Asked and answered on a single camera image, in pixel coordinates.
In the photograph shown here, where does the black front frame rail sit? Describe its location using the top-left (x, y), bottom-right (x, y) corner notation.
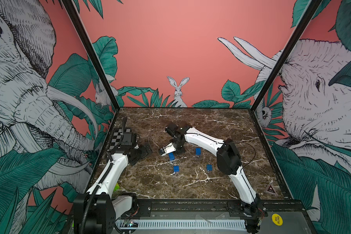
top-left (135, 199), bottom-right (306, 219)

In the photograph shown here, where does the yellow round sticker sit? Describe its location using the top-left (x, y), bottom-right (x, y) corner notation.
top-left (271, 214), bottom-right (283, 226)

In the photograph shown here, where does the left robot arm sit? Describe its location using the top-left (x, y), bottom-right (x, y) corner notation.
top-left (73, 144), bottom-right (152, 234)

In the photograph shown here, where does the rubiks cube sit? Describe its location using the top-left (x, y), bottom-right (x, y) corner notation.
top-left (114, 183), bottom-right (120, 191)

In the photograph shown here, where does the warning triangle sticker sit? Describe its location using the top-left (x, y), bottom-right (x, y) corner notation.
top-left (265, 184), bottom-right (277, 195)

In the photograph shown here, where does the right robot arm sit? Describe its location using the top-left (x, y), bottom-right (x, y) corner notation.
top-left (159, 122), bottom-right (265, 217)

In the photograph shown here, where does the white slotted cable duct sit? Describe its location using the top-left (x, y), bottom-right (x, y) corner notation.
top-left (116, 219), bottom-right (246, 231)

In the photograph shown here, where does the checkerboard calibration board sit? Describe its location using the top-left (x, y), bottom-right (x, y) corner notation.
top-left (109, 129), bottom-right (131, 154)

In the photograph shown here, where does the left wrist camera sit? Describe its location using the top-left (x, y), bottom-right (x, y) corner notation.
top-left (118, 132), bottom-right (137, 148)

